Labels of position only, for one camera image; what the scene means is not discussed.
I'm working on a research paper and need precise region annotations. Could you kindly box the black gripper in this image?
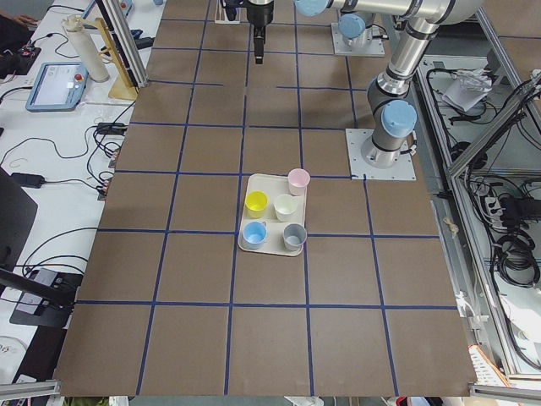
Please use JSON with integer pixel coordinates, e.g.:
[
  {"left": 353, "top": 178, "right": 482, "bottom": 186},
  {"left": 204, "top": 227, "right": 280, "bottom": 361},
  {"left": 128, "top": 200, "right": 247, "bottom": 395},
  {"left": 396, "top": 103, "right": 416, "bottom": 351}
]
[{"left": 245, "top": 0, "right": 274, "bottom": 64}]

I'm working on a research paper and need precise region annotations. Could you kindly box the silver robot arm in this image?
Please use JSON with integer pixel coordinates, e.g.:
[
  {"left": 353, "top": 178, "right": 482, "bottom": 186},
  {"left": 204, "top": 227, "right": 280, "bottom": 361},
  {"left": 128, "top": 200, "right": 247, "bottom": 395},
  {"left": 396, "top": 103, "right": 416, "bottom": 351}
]
[
  {"left": 337, "top": 11, "right": 377, "bottom": 48},
  {"left": 294, "top": 0, "right": 483, "bottom": 108}
]

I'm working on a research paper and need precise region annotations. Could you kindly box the pink plastic cup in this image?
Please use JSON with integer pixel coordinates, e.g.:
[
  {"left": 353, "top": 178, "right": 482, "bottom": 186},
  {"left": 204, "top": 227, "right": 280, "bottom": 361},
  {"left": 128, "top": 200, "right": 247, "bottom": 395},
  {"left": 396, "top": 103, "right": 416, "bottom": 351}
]
[{"left": 287, "top": 168, "right": 311, "bottom": 196}]

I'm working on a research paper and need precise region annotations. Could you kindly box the yellow plastic cup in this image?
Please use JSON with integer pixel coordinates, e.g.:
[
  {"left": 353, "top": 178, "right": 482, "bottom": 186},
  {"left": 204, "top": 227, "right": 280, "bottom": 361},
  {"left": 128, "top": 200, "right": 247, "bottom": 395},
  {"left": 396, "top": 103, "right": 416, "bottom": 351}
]
[{"left": 244, "top": 190, "right": 268, "bottom": 219}]

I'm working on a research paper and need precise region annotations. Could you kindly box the cream white plastic cup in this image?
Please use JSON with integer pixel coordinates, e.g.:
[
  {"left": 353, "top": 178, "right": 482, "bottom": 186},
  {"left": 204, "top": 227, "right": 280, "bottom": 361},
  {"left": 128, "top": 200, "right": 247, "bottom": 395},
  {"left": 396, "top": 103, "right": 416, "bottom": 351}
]
[{"left": 273, "top": 194, "right": 298, "bottom": 222}]

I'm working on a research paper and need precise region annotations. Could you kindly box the blue plastic cup on tray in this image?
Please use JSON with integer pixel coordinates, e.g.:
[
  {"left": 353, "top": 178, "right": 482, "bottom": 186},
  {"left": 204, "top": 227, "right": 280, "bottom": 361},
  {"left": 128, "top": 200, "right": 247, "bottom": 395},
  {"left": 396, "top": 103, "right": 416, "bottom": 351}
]
[{"left": 242, "top": 221, "right": 267, "bottom": 250}]

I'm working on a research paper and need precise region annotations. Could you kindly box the grey plastic cup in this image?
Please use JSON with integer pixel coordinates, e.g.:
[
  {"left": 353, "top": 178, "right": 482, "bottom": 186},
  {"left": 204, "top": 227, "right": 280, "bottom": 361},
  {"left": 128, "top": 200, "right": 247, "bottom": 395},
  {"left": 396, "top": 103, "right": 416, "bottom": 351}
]
[{"left": 282, "top": 223, "right": 308, "bottom": 251}]

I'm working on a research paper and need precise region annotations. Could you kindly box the wooden mug stand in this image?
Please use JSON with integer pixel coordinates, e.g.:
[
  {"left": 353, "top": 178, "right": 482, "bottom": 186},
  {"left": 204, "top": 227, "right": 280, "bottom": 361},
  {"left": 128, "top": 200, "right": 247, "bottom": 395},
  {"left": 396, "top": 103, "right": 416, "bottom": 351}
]
[{"left": 85, "top": 0, "right": 148, "bottom": 101}]

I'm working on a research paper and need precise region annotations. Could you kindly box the beige cylindrical bottle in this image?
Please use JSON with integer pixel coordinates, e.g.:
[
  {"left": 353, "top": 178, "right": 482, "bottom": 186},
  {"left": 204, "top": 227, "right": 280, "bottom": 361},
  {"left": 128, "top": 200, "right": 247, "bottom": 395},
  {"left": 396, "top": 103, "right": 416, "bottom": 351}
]
[{"left": 62, "top": 14, "right": 110, "bottom": 83}]

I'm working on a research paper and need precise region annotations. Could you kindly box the cream plastic tray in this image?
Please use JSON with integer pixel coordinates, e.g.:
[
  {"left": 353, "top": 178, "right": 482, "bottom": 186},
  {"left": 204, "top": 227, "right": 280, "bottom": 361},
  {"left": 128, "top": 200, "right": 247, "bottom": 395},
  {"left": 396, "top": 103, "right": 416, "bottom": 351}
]
[{"left": 238, "top": 173, "right": 307, "bottom": 257}]

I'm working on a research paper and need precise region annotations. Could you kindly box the blue teach pendant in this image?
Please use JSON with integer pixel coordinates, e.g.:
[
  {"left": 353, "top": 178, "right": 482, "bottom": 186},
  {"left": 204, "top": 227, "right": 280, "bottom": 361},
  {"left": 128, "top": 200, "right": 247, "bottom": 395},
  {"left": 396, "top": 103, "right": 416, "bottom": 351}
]
[{"left": 25, "top": 63, "right": 88, "bottom": 112}]

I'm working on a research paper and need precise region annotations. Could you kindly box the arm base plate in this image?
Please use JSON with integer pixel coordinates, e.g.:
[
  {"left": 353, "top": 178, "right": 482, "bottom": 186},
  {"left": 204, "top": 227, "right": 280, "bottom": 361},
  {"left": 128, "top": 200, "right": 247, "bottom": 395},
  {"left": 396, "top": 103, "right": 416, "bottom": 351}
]
[
  {"left": 345, "top": 129, "right": 416, "bottom": 181},
  {"left": 331, "top": 23, "right": 385, "bottom": 58}
]

